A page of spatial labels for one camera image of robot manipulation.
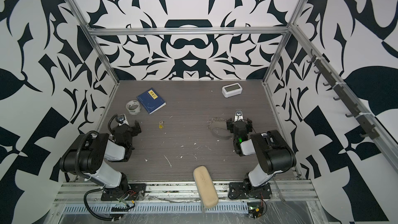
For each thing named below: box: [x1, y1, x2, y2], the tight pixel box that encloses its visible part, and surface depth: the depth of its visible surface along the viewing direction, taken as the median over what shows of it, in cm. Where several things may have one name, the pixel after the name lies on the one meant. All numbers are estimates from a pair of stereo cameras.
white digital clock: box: [221, 82, 244, 98], surface depth 113 cm
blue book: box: [136, 87, 167, 115], surface depth 110 cm
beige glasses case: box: [193, 165, 219, 209], surface depth 75 cm
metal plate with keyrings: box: [206, 117, 233, 140], surface depth 98 cm
